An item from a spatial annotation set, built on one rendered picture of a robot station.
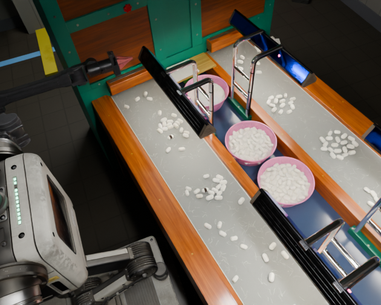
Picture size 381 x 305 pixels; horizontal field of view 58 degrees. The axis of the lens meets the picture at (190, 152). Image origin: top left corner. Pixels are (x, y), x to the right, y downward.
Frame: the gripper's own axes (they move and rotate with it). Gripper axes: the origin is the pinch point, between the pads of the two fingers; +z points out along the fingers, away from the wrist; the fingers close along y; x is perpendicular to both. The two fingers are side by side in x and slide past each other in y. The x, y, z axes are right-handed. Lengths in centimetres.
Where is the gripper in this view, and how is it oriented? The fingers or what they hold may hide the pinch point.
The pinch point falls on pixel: (130, 58)
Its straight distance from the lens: 163.1
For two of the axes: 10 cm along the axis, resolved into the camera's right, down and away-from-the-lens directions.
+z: 9.2, -3.5, 1.9
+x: 3.5, 5.0, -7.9
